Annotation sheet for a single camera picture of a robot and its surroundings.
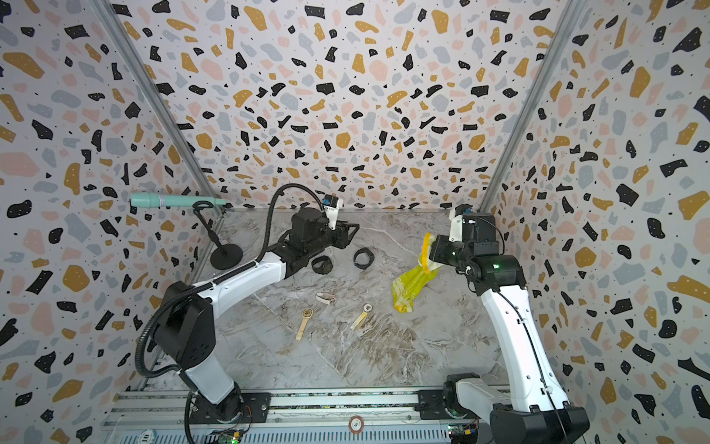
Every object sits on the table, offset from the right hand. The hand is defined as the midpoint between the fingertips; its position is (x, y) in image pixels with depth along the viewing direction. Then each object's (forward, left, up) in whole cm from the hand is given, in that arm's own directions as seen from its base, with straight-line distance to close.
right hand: (437, 243), depth 72 cm
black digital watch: (+16, +19, -27) cm, 36 cm away
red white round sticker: (-37, +21, -30) cm, 52 cm away
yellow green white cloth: (-2, +5, -17) cm, 18 cm away
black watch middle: (+9, +36, -24) cm, 44 cm away
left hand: (+10, +21, -4) cm, 24 cm away
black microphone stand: (+14, +73, -27) cm, 79 cm away
